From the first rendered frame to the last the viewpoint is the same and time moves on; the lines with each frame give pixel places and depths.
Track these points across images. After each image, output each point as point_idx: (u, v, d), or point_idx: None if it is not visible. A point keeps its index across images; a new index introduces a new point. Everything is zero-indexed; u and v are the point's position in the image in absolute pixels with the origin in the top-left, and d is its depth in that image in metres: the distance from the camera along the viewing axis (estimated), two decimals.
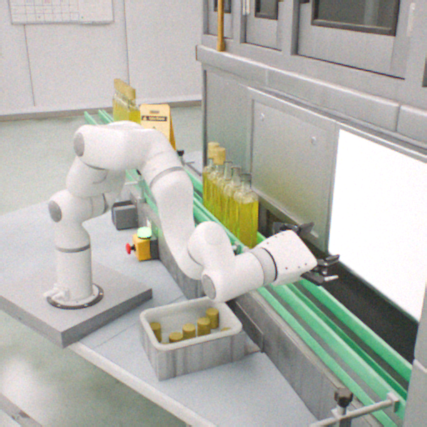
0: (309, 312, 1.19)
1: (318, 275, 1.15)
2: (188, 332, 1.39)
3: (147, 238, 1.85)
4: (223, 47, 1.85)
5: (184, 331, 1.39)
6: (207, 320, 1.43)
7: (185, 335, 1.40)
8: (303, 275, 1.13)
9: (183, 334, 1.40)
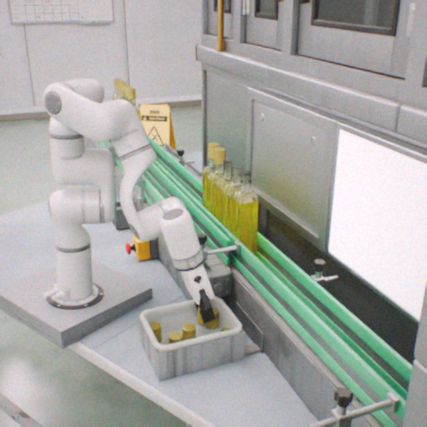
0: (309, 312, 1.19)
1: None
2: (188, 332, 1.39)
3: None
4: (223, 47, 1.85)
5: (184, 331, 1.39)
6: None
7: (185, 336, 1.40)
8: None
9: (183, 334, 1.40)
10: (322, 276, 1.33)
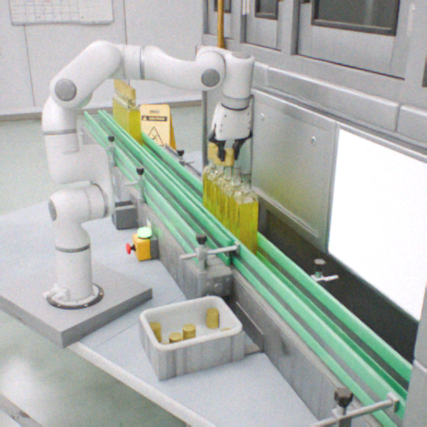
0: (309, 312, 1.19)
1: (217, 138, 1.55)
2: (188, 332, 1.39)
3: (147, 238, 1.85)
4: (223, 47, 1.85)
5: (184, 331, 1.39)
6: (228, 148, 1.59)
7: (185, 336, 1.40)
8: (215, 128, 1.52)
9: (183, 334, 1.40)
10: (322, 276, 1.33)
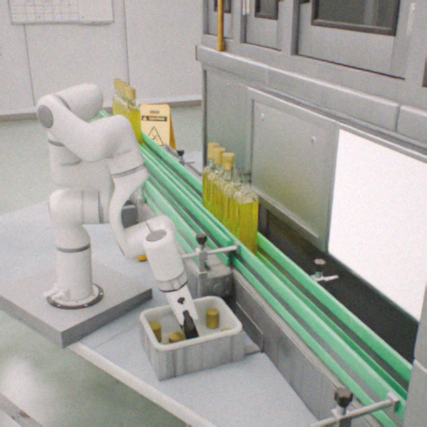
0: (309, 312, 1.19)
1: None
2: None
3: None
4: (223, 47, 1.85)
5: (184, 330, 1.40)
6: (228, 153, 1.59)
7: (185, 335, 1.40)
8: None
9: (183, 334, 1.40)
10: (322, 276, 1.33)
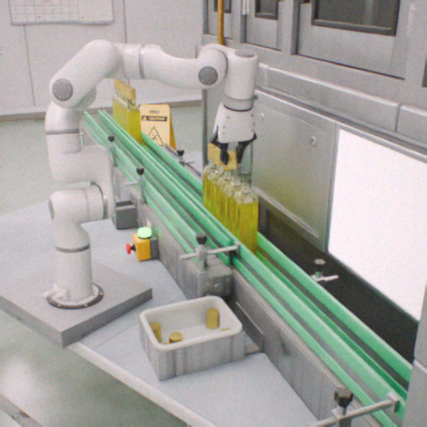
0: (309, 312, 1.19)
1: (219, 141, 1.49)
2: (238, 153, 1.52)
3: (147, 238, 1.85)
4: None
5: (237, 154, 1.51)
6: None
7: (236, 158, 1.52)
8: (218, 130, 1.46)
9: (235, 158, 1.52)
10: (322, 276, 1.33)
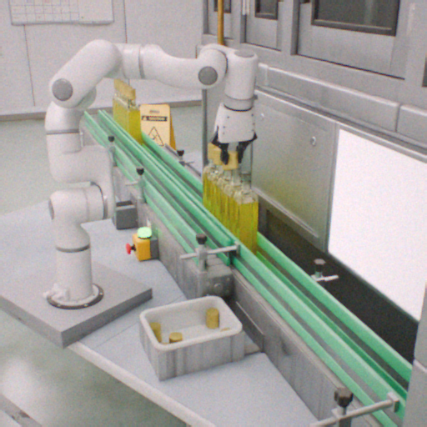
0: (309, 312, 1.19)
1: (219, 141, 1.49)
2: (238, 153, 1.52)
3: (147, 238, 1.85)
4: None
5: (237, 154, 1.51)
6: None
7: (237, 158, 1.52)
8: (218, 130, 1.46)
9: (236, 158, 1.52)
10: (322, 276, 1.33)
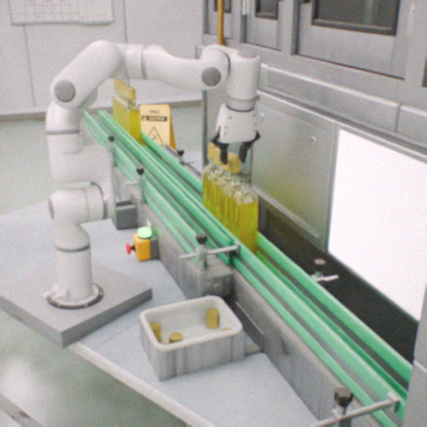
0: (309, 312, 1.19)
1: (219, 141, 1.49)
2: (238, 156, 1.52)
3: (147, 238, 1.85)
4: None
5: (237, 158, 1.52)
6: (228, 153, 1.59)
7: (238, 162, 1.52)
8: (219, 129, 1.46)
9: (237, 163, 1.52)
10: (322, 276, 1.33)
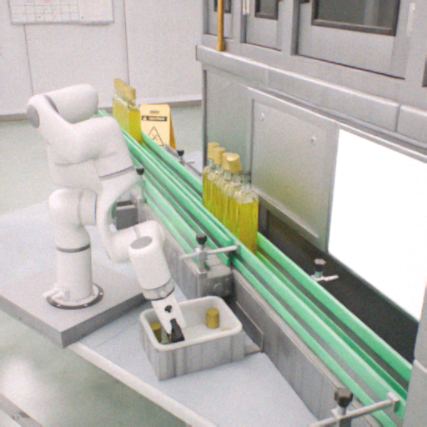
0: (309, 312, 1.19)
1: None
2: (238, 157, 1.52)
3: None
4: (223, 47, 1.85)
5: (238, 158, 1.52)
6: (228, 153, 1.59)
7: (239, 162, 1.52)
8: None
9: (238, 163, 1.52)
10: (322, 276, 1.33)
